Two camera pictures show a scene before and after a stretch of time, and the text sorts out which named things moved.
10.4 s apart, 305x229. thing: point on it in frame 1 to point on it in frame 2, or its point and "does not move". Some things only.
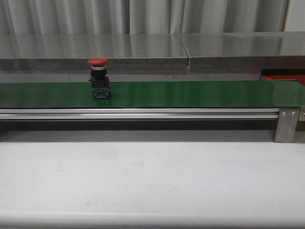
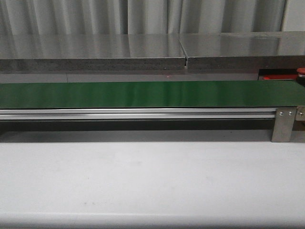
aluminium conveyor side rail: (138, 114) does not move
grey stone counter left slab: (72, 52) does not move
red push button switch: (99, 81) to (300, 78)
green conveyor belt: (181, 94) does not move
